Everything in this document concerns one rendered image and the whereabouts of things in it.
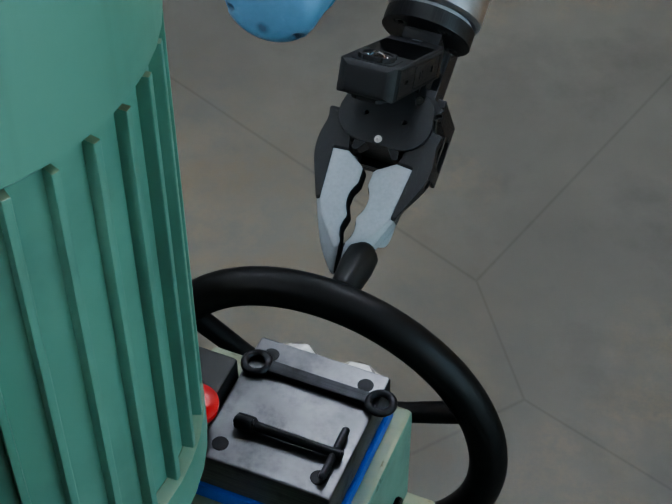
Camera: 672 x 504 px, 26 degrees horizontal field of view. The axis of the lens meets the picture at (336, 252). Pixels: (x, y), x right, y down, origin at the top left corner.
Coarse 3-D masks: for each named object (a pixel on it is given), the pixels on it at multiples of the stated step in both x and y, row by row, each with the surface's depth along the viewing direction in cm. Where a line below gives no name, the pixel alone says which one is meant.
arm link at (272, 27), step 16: (240, 0) 104; (256, 0) 103; (272, 0) 103; (288, 0) 102; (304, 0) 102; (320, 0) 103; (240, 16) 105; (256, 16) 104; (272, 16) 104; (288, 16) 103; (304, 16) 103; (320, 16) 104; (256, 32) 105; (272, 32) 105; (288, 32) 104; (304, 32) 104
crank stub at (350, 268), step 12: (348, 252) 104; (360, 252) 104; (372, 252) 104; (348, 264) 103; (360, 264) 103; (372, 264) 104; (336, 276) 103; (348, 276) 102; (360, 276) 103; (360, 288) 103
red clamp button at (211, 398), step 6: (204, 384) 85; (204, 390) 84; (210, 390) 84; (210, 396) 84; (216, 396) 84; (210, 402) 83; (216, 402) 84; (210, 408) 83; (216, 408) 83; (210, 414) 83; (216, 414) 84; (210, 420) 83
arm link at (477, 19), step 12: (420, 0) 109; (432, 0) 109; (444, 0) 109; (456, 0) 109; (468, 0) 109; (480, 0) 110; (456, 12) 109; (468, 12) 109; (480, 12) 111; (480, 24) 111
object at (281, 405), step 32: (288, 352) 89; (224, 384) 87; (256, 384) 87; (288, 384) 87; (352, 384) 87; (384, 384) 87; (224, 416) 86; (256, 416) 86; (288, 416) 86; (320, 416) 86; (352, 416) 86; (224, 448) 84; (256, 448) 84; (288, 448) 84; (352, 448) 84; (224, 480) 85; (256, 480) 83; (288, 480) 83; (320, 480) 83; (352, 480) 86
